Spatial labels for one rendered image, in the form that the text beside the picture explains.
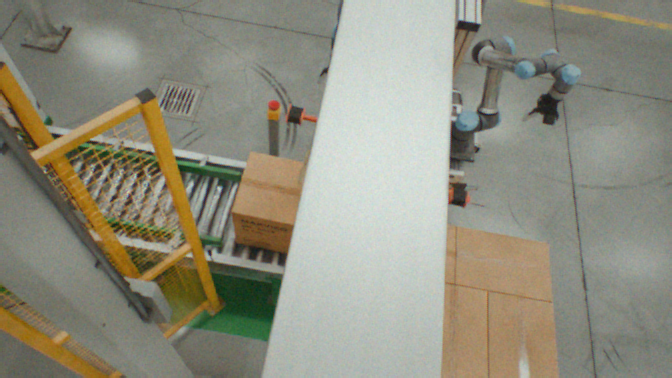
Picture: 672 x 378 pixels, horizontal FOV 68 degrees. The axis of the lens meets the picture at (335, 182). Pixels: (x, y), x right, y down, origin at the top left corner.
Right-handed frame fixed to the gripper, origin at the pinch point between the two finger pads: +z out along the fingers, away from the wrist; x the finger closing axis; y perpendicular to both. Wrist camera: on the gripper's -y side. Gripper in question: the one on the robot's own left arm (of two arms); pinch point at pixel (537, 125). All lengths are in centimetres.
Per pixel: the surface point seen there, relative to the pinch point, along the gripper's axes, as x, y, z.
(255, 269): 126, -63, 93
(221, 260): 146, -61, 93
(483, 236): -9, -12, 98
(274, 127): 133, 19, 67
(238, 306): 138, -68, 152
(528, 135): -69, 124, 152
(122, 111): 158, -77, -58
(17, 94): 199, -70, -46
